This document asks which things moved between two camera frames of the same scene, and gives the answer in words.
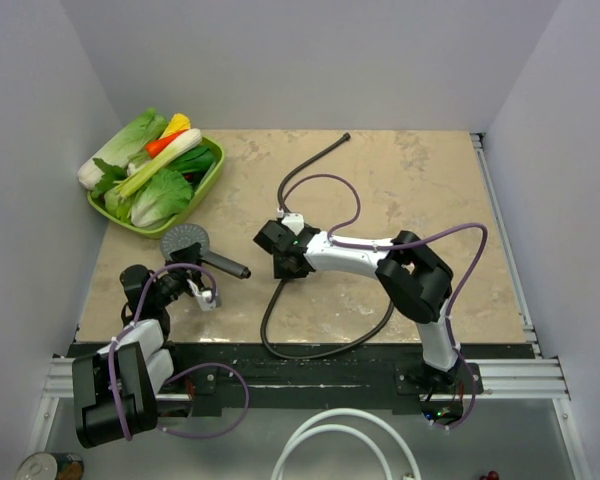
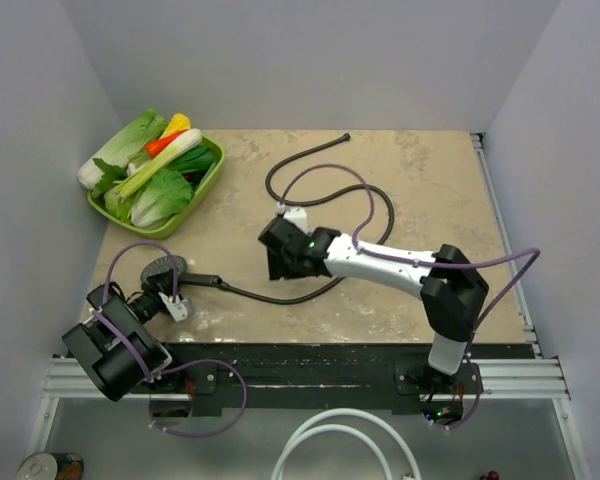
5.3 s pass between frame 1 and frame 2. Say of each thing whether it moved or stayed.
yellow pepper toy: stayed
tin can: stayed
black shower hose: moved
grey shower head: moved
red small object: stayed
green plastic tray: stayed
